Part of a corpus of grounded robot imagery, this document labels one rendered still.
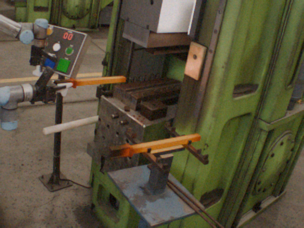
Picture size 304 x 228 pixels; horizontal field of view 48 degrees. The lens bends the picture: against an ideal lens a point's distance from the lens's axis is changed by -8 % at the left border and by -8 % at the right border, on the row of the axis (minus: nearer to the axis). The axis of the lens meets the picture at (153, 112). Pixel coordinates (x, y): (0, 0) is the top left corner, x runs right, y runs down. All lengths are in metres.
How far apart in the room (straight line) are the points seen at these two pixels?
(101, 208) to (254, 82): 1.26
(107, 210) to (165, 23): 1.27
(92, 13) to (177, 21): 5.11
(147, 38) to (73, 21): 5.10
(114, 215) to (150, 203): 0.79
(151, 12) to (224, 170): 1.08
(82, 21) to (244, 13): 5.45
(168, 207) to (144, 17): 0.92
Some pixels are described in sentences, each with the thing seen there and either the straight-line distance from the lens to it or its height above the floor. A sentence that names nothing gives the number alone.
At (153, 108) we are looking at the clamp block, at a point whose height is 0.98.
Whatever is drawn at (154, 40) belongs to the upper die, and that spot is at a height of 1.31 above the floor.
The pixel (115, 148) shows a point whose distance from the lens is 1.44.
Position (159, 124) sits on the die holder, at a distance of 1.94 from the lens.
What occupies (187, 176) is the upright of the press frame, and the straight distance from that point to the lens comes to 2.03.
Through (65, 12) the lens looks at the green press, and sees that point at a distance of 6.78.
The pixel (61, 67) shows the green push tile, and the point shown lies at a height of 1.00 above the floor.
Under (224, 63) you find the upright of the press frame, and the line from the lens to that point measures 1.73.
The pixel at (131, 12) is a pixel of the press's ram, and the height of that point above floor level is 1.42.
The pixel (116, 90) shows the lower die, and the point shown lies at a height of 0.96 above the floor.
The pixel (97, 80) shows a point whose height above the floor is 1.12.
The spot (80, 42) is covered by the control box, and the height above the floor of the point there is 1.15.
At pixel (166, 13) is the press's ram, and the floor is 1.47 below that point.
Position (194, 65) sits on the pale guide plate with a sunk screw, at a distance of 1.81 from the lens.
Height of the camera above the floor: 1.78
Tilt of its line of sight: 26 degrees down
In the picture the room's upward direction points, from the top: 11 degrees clockwise
